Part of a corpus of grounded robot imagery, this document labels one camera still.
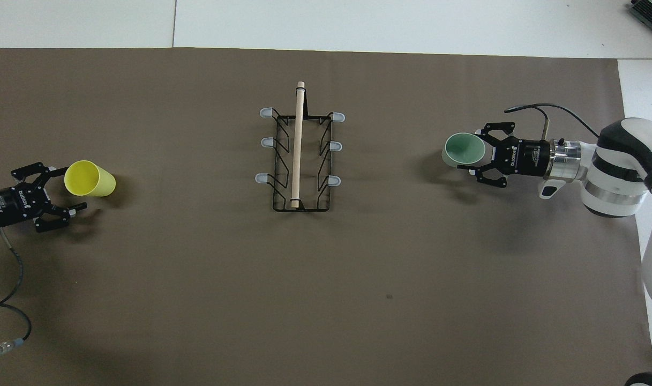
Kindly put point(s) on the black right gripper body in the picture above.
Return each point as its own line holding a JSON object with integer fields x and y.
{"x": 524, "y": 156}

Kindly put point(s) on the yellow plastic cup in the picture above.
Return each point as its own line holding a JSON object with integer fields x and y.
{"x": 92, "y": 181}

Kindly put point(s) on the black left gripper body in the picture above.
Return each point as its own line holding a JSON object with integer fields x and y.
{"x": 9, "y": 203}

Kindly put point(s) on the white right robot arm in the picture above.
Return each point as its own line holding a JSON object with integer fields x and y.
{"x": 615, "y": 182}

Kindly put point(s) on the pale green plastic cup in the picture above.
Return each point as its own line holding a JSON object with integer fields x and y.
{"x": 464, "y": 150}

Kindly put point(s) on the brown table mat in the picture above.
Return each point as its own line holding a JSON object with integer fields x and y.
{"x": 197, "y": 295}

